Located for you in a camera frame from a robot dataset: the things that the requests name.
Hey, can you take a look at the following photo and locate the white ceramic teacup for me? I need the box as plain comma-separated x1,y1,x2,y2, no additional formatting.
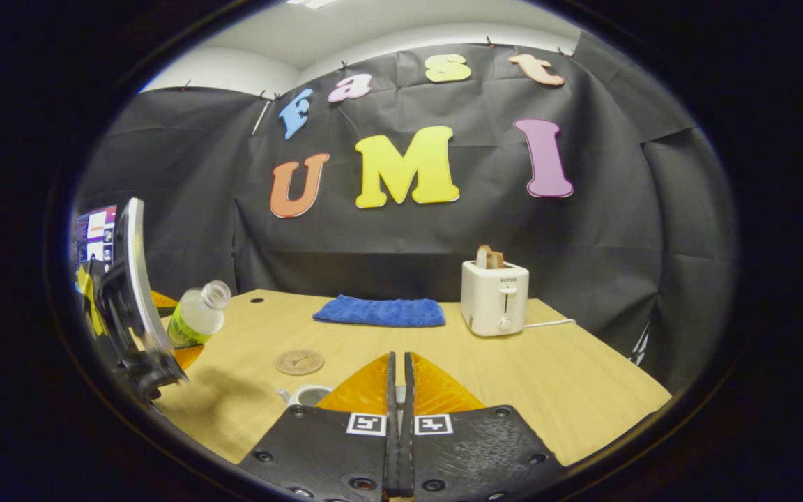
276,383,336,409

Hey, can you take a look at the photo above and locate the computer monitor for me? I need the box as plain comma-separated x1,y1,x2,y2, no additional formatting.
74,206,120,269

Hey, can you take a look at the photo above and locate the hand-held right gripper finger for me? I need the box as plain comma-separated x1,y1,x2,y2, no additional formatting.
238,352,403,502
401,352,566,502

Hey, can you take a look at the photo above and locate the white toaster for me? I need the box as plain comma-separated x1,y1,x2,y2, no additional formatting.
461,260,530,337

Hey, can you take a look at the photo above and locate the round wooden coaster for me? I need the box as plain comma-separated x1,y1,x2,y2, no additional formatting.
275,349,324,376

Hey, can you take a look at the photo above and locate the blue towel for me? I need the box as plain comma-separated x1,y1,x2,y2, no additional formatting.
313,295,446,328

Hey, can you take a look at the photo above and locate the clear water bottle green label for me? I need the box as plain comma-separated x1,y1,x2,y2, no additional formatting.
167,280,232,347

